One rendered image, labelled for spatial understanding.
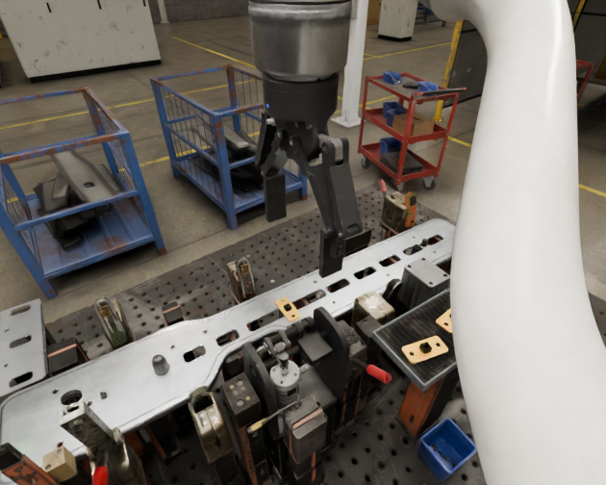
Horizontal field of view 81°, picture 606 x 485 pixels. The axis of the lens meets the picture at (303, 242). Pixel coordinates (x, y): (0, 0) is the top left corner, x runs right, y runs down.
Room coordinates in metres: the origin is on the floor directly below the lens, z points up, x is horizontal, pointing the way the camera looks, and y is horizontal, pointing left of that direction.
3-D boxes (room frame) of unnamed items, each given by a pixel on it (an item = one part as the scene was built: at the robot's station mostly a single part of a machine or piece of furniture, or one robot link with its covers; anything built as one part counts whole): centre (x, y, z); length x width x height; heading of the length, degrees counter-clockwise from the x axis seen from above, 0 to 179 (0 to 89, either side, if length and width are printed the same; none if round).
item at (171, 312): (0.64, 0.36, 0.84); 0.11 x 0.08 x 0.29; 32
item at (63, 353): (0.51, 0.60, 0.84); 0.11 x 0.10 x 0.28; 32
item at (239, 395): (0.34, 0.12, 0.91); 0.07 x 0.05 x 0.42; 32
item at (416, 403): (0.48, -0.33, 0.92); 0.10 x 0.08 x 0.45; 122
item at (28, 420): (0.66, 0.03, 1.00); 1.38 x 0.22 x 0.02; 122
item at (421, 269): (0.68, -0.32, 0.90); 0.13 x 0.10 x 0.41; 32
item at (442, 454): (0.38, -0.37, 0.74); 0.11 x 0.10 x 0.09; 122
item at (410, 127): (3.20, -0.93, 0.49); 0.81 x 0.47 x 0.97; 21
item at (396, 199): (1.11, -0.36, 0.88); 0.15 x 0.11 x 0.36; 32
